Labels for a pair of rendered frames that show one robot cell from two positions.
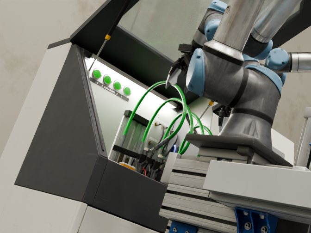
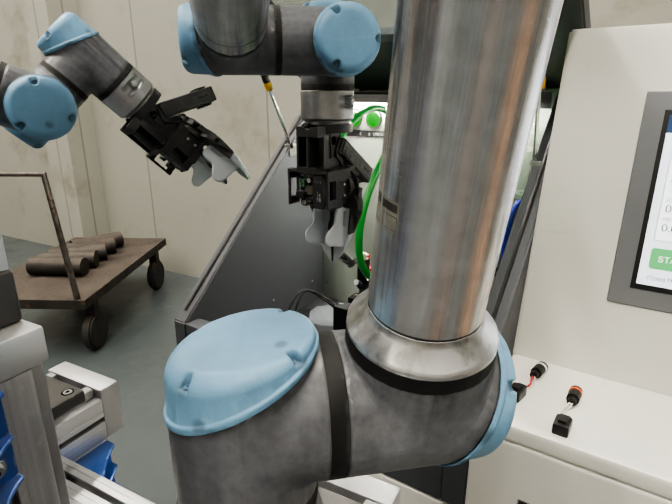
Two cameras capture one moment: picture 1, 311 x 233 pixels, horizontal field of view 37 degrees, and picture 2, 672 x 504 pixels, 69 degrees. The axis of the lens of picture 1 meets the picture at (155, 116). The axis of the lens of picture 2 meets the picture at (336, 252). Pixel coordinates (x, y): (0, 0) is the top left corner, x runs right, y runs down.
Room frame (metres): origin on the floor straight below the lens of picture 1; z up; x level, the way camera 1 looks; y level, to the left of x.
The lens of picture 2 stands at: (1.48, -0.96, 1.44)
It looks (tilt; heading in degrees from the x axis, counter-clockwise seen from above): 18 degrees down; 68
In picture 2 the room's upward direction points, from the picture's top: straight up
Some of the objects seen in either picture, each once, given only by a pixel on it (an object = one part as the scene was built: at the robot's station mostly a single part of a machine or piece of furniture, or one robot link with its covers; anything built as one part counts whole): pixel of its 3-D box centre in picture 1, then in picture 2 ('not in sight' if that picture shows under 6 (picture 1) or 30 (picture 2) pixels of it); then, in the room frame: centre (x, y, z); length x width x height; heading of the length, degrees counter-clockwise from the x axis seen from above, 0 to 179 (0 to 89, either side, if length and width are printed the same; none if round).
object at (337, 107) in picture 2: not in sight; (329, 107); (1.74, -0.28, 1.42); 0.08 x 0.08 x 0.05
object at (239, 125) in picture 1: (247, 133); not in sight; (1.21, -0.25, 1.09); 0.15 x 0.15 x 0.10
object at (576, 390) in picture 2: not in sight; (568, 408); (2.04, -0.50, 0.99); 0.12 x 0.02 x 0.02; 34
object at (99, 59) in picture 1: (135, 82); (420, 99); (2.14, 0.14, 1.43); 0.54 x 0.03 x 0.02; 125
